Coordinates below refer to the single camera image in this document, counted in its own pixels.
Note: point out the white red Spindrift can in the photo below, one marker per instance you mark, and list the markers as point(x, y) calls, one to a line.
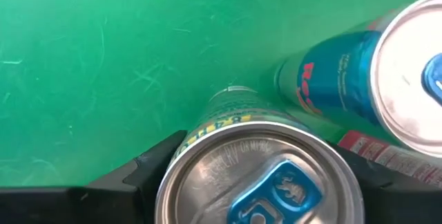
point(397, 158)

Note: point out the blue silver Red Bull can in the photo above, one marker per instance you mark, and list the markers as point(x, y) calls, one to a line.
point(345, 75)
point(255, 182)

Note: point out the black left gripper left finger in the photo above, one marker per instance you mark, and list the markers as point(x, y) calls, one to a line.
point(86, 206)

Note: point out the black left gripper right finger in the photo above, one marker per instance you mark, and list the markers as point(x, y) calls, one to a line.
point(397, 206)

